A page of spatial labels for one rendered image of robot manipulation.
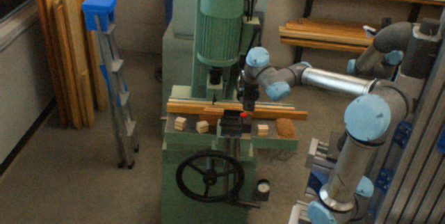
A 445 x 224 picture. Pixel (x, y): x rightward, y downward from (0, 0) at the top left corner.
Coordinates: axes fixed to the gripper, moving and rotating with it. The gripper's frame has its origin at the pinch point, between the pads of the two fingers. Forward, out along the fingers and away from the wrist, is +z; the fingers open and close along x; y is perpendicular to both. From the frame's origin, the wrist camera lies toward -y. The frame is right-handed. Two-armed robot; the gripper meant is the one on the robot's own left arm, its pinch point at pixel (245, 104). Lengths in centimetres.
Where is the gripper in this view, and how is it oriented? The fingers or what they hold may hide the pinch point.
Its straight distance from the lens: 174.2
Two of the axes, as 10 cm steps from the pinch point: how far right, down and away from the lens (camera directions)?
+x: -10.0, -0.7, -0.6
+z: -0.9, 4.5, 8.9
